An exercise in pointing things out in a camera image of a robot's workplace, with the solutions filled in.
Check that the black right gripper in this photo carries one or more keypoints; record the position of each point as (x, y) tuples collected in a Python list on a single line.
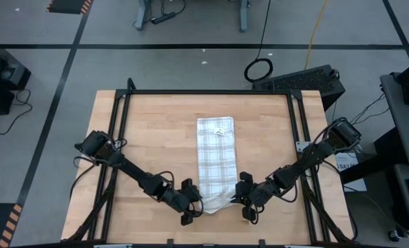
[(254, 194)]

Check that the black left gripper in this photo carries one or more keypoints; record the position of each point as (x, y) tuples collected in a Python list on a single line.
[(184, 203)]

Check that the white beige plaid towel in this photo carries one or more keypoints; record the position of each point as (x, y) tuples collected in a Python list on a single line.
[(216, 162)]

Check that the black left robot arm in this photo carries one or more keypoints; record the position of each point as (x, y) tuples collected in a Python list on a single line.
[(132, 168)]

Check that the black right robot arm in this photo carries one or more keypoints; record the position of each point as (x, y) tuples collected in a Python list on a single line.
[(311, 158)]

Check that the silver mounting plate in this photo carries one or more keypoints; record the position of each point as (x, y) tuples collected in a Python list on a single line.
[(301, 146)]

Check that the white paper sheet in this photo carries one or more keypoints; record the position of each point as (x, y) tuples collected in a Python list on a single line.
[(354, 179)]

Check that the black perforated computer tower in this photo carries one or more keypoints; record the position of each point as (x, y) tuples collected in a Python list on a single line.
[(301, 81)]

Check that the black caster wheel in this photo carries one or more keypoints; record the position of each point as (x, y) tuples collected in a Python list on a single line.
[(394, 235)]

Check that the grey desk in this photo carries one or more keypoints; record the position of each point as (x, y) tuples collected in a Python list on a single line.
[(400, 193), (407, 131)]

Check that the grey desk leg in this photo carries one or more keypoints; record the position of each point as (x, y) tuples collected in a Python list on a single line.
[(244, 15), (142, 13)]

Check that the black power strip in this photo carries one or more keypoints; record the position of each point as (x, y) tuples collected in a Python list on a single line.
[(163, 18)]

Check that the silver frame bracket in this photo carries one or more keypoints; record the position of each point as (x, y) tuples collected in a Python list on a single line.
[(113, 246), (302, 246)]

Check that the black aluminium table frame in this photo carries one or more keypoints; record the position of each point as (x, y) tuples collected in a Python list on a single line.
[(208, 92)]

